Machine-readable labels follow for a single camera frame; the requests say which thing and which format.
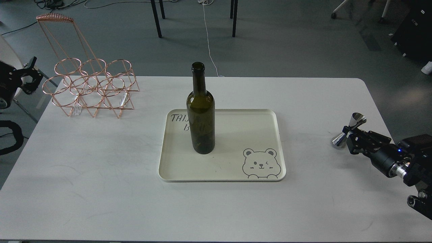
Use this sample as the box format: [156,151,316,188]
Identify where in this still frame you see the black table legs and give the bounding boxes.
[150,0,239,38]

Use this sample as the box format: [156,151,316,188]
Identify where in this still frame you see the white floor cable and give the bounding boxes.
[197,0,225,77]

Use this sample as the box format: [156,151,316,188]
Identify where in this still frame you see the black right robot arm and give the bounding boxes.
[342,126,432,219]

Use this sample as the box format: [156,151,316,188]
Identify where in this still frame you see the rose gold wire bottle rack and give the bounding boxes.
[36,13,140,118]

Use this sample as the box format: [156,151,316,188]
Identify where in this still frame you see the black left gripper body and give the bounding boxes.
[0,61,21,109]

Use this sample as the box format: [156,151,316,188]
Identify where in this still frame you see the black braided cable left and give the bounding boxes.
[0,120,24,156]

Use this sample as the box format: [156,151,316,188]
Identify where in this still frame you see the steel double jigger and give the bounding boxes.
[331,112,367,150]

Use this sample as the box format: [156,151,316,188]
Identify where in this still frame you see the cream bear tray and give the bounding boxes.
[158,109,287,183]

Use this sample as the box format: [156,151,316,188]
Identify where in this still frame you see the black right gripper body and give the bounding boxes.
[359,137,404,178]

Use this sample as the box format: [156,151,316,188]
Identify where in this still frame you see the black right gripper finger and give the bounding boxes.
[347,128,366,155]
[358,130,392,144]

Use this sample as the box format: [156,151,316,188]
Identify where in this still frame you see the dark green wine bottle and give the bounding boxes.
[186,62,215,154]

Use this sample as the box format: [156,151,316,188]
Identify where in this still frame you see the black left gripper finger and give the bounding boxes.
[15,56,43,95]

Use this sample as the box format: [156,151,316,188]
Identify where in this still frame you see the black equipment box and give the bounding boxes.
[391,0,432,61]

